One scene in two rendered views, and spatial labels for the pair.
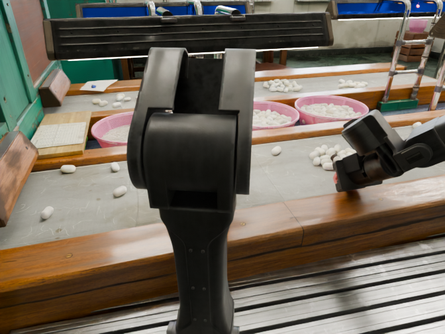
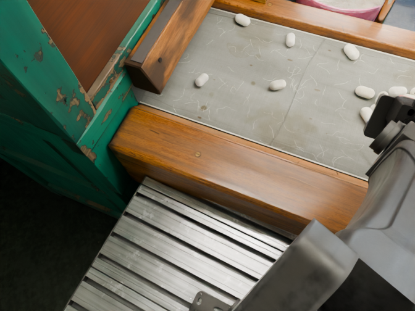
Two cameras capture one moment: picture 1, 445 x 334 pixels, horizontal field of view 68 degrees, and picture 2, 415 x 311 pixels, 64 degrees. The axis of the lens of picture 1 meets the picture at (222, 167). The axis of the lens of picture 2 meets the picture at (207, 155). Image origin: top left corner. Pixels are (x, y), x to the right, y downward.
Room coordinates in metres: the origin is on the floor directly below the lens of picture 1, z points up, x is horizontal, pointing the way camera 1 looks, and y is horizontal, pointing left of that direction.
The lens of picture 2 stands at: (0.25, 0.07, 1.30)
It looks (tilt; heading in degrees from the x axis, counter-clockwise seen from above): 65 degrees down; 45
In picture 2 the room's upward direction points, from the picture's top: 7 degrees counter-clockwise
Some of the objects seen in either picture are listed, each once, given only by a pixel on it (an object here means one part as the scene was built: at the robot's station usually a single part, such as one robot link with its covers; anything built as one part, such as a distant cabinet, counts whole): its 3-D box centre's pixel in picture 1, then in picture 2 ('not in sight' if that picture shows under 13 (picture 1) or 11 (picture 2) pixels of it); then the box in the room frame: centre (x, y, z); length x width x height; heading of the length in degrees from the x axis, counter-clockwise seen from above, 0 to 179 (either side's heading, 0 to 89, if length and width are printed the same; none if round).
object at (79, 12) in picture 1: (167, 12); not in sight; (1.31, 0.20, 1.08); 0.62 x 0.08 x 0.07; 106
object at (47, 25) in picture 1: (200, 32); not in sight; (0.77, 0.05, 1.08); 0.62 x 0.08 x 0.07; 106
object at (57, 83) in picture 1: (56, 85); not in sight; (1.25, 0.64, 0.83); 0.30 x 0.06 x 0.07; 16
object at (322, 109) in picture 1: (328, 119); not in sight; (1.18, -0.41, 0.72); 0.24 x 0.24 x 0.06
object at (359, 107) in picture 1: (328, 117); not in sight; (1.19, -0.41, 0.72); 0.27 x 0.27 x 0.10
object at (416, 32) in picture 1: (414, 40); not in sight; (5.91, -3.26, 0.32); 0.42 x 0.42 x 0.64; 12
